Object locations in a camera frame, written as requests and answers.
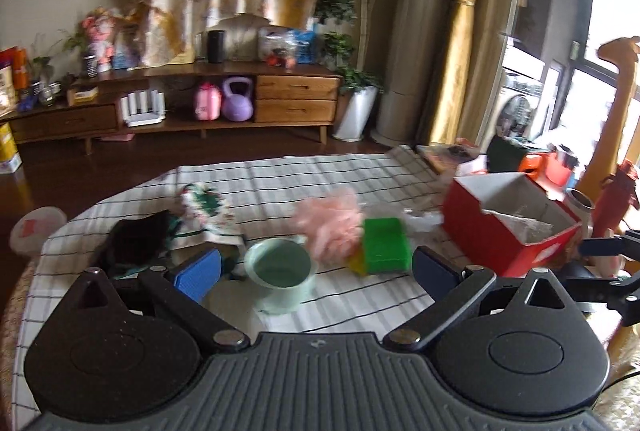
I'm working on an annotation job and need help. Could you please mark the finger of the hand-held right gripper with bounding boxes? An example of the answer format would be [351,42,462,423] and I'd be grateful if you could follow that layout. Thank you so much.
[562,273,640,327]
[577,231,640,259]

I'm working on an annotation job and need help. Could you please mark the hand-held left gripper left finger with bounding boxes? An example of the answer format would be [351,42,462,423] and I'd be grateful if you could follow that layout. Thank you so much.
[74,247,251,355]

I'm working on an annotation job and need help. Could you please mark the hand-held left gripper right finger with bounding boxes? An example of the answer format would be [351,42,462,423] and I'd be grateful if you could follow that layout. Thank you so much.
[382,245,571,354]

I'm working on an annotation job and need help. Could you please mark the green sponge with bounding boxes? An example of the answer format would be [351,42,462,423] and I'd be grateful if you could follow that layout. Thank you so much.
[361,217,413,274]

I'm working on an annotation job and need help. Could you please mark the red cardboard box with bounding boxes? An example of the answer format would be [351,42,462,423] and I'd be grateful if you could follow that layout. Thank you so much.
[442,171,583,279]

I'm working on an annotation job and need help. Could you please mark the floral fabric pouch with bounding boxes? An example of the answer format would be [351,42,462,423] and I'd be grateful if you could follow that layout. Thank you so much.
[172,182,246,247]

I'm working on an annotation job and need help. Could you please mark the black cloth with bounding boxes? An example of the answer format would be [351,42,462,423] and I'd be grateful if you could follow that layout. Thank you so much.
[97,210,176,277]

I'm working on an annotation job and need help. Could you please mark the pink bath pouf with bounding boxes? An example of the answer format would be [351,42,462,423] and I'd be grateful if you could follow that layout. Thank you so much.
[291,188,366,269]

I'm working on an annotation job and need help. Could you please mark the red bottle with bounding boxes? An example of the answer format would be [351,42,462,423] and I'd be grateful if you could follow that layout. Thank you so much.
[595,161,640,237]

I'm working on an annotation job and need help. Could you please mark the metal can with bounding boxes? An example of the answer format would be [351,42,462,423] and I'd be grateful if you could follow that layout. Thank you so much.
[562,188,596,222]

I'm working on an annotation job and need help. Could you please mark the clear crumpled plastic wrapper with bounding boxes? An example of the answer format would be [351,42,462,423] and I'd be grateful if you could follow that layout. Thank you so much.
[400,203,448,239]

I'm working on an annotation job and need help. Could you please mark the pale green ceramic cup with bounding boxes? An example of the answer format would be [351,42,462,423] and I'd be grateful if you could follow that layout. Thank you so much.
[244,235,321,316]

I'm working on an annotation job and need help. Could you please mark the orange container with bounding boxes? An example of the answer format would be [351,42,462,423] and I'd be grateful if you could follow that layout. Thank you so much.
[517,151,553,184]

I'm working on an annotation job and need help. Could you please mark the dark green bag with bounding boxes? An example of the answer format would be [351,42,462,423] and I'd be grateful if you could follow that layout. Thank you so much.
[487,136,538,174]

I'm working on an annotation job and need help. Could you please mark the wooden giraffe figure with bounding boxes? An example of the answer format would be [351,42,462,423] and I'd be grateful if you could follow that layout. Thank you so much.
[575,36,640,212]

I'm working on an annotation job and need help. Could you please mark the white checked tablecloth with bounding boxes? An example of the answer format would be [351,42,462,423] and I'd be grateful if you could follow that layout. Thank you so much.
[10,145,623,417]

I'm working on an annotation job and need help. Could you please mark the washing machine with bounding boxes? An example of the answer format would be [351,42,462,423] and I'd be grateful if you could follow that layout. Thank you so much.
[492,68,546,144]

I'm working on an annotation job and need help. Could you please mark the white round lid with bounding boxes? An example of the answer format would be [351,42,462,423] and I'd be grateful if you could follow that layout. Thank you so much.
[10,206,67,257]

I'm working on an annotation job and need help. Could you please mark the white router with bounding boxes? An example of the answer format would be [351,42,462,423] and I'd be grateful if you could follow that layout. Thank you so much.
[119,89,167,128]

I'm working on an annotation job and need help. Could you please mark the pink toy bag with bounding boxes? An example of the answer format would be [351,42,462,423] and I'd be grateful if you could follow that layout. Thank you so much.
[194,82,222,122]

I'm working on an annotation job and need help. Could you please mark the purple kettlebell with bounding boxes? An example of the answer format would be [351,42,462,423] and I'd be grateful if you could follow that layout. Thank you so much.
[221,77,254,122]

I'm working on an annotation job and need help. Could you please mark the white plant pot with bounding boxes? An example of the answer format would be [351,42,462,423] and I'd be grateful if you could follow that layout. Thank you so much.
[332,86,378,142]

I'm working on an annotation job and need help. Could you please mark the wooden media cabinet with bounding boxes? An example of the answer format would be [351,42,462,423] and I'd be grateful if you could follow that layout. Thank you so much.
[0,61,346,156]

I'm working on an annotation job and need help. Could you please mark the small tan box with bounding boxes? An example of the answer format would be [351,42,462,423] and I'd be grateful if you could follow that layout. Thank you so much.
[66,86,99,106]

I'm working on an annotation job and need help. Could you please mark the yellow cardboard box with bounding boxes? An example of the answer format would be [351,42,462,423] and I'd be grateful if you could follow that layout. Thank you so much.
[0,123,23,174]

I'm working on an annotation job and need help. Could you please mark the black cylinder speaker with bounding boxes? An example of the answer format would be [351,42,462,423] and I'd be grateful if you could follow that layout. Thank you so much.
[206,30,227,64]

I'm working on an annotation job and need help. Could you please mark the tall cylindrical air conditioner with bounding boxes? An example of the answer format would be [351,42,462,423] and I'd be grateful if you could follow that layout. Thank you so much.
[375,0,473,146]

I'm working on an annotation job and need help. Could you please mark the clear plastic package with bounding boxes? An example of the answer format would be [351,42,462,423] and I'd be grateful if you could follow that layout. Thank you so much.
[257,26,296,62]

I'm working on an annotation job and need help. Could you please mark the blue package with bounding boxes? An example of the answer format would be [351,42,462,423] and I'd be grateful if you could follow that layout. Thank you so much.
[295,28,321,64]

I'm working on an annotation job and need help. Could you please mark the pink flower bouquet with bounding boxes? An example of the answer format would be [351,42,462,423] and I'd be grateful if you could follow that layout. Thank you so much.
[80,8,126,74]

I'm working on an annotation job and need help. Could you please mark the yellow curtain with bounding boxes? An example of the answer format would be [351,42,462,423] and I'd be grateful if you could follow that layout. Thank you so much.
[425,0,531,146]

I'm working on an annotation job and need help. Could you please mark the printed carton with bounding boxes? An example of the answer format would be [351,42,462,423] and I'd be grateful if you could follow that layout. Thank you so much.
[0,63,17,112]

